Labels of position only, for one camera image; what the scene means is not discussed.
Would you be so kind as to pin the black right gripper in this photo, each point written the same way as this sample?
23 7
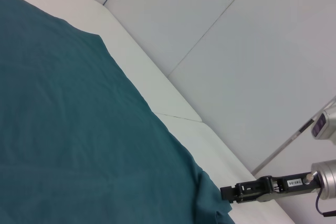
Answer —
281 190

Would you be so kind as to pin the teal blue shirt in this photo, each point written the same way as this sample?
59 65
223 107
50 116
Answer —
78 116

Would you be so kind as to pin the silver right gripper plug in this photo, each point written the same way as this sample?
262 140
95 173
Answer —
309 178

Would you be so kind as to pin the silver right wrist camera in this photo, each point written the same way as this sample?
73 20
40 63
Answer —
324 127

